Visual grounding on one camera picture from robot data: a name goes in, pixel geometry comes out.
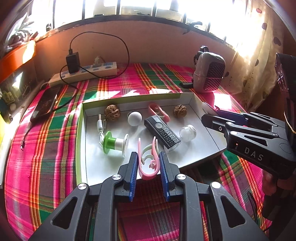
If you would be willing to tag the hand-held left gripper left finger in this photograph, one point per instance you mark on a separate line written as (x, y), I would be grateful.
(133, 176)

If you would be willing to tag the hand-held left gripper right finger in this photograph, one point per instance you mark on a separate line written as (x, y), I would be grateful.
(164, 176)

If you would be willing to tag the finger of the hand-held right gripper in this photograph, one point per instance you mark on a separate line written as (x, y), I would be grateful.
(231, 117)
(212, 122)

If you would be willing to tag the pink and white ear hook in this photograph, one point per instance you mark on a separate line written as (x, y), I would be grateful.
(148, 162)

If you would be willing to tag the clear jar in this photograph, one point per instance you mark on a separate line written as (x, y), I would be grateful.
(188, 133)

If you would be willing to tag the small brown walnut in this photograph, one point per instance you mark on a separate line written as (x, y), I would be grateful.
(180, 111)

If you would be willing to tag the green and white spool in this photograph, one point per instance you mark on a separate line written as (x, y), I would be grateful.
(113, 143)

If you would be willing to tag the green cardboard box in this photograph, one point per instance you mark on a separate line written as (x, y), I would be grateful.
(97, 162)

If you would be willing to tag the black bike light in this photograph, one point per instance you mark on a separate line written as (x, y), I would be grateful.
(161, 133)

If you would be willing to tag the pink clip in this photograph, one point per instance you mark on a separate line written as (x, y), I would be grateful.
(158, 112)

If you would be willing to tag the white ball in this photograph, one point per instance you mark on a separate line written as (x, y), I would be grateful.
(135, 118)

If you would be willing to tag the large brown walnut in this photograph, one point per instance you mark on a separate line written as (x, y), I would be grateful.
(112, 112)

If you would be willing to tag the person's right hand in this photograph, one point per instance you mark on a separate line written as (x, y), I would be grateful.
(269, 183)

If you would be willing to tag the small black block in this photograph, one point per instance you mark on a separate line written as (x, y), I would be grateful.
(186, 84)

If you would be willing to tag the grey fan heater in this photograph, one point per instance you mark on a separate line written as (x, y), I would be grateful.
(209, 73)

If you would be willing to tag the cream spotted curtain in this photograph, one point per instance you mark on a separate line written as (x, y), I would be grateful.
(256, 58)

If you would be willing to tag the dark maroon box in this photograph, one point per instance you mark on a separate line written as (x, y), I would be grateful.
(285, 76)

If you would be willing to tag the pink green plaid blanket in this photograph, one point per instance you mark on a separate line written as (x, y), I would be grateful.
(46, 162)

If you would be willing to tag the black phone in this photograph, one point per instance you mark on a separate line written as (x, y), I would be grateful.
(46, 104)

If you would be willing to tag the beige power strip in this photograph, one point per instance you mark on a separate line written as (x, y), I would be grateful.
(87, 71)

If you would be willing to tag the white plug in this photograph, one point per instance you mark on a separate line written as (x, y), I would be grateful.
(97, 61)

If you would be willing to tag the black power adapter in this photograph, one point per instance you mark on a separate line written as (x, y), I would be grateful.
(72, 62)

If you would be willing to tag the barred window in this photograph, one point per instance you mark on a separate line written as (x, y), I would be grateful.
(138, 7)

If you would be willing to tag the orange tray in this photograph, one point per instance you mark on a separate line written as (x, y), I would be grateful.
(18, 55)

